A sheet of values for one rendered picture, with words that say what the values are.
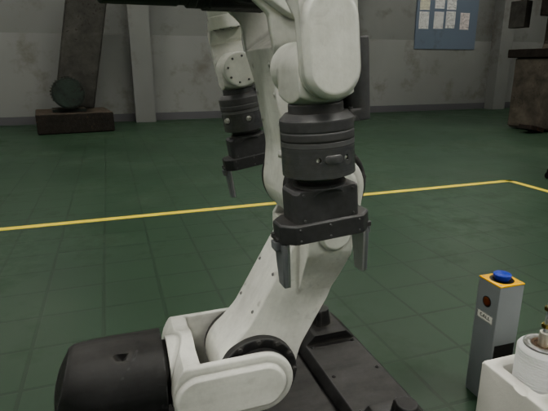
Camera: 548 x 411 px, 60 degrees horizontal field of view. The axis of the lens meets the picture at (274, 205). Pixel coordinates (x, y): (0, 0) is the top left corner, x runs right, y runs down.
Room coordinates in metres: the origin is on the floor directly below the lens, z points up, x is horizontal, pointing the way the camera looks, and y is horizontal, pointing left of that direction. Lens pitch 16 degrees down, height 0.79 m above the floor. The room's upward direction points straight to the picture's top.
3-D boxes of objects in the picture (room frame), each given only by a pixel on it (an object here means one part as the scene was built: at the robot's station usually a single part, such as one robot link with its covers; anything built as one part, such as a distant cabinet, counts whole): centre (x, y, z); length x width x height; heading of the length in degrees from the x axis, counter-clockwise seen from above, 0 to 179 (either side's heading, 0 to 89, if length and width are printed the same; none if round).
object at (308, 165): (0.57, -0.06, 0.65); 0.13 x 0.10 x 0.12; 109
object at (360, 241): (0.58, -0.12, 0.57); 0.03 x 0.02 x 0.06; 19
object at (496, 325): (1.02, -0.54, 0.16); 0.07 x 0.07 x 0.31; 18
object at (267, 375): (0.76, 0.09, 0.28); 0.21 x 0.20 x 0.13; 109
